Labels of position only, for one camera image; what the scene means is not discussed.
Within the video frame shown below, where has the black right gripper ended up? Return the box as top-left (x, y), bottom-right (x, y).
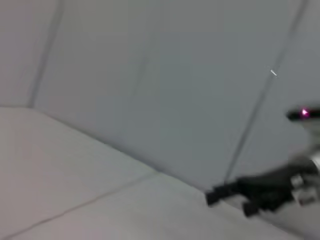
top-left (205, 159), bottom-right (320, 218)

